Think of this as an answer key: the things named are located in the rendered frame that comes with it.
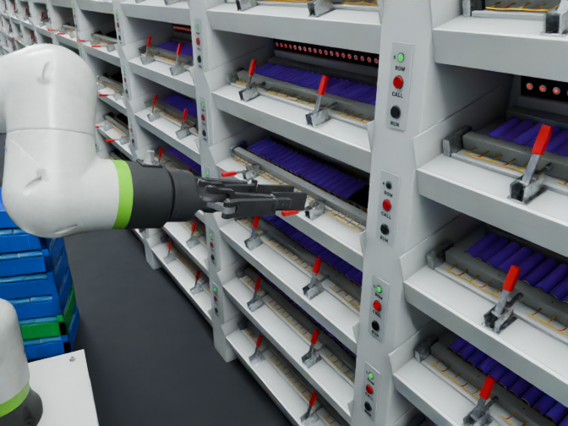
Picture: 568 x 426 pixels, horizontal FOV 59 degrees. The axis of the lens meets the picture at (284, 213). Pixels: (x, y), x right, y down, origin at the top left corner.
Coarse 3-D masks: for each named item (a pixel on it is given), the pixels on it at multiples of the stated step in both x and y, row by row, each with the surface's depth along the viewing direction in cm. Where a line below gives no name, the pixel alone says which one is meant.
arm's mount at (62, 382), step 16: (80, 352) 111; (32, 368) 106; (48, 368) 106; (64, 368) 107; (80, 368) 107; (32, 384) 102; (48, 384) 102; (64, 384) 102; (80, 384) 102; (48, 400) 98; (64, 400) 98; (80, 400) 98; (48, 416) 95; (64, 416) 95; (80, 416) 95; (96, 416) 106
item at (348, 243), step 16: (256, 128) 138; (224, 144) 134; (240, 144) 134; (224, 160) 135; (240, 176) 125; (304, 224) 103; (320, 224) 99; (336, 224) 98; (320, 240) 100; (336, 240) 94; (352, 240) 93; (352, 256) 92
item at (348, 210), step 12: (240, 156) 132; (252, 156) 127; (264, 168) 122; (276, 168) 118; (276, 180) 116; (288, 180) 113; (300, 180) 111; (312, 192) 106; (324, 192) 104; (336, 204) 100; (348, 204) 99; (348, 216) 98; (360, 216) 94
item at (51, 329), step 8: (72, 288) 177; (72, 296) 175; (72, 304) 174; (72, 312) 173; (64, 320) 162; (24, 328) 159; (32, 328) 160; (40, 328) 160; (48, 328) 161; (56, 328) 161; (64, 328) 162; (24, 336) 160; (32, 336) 161; (40, 336) 161; (48, 336) 162
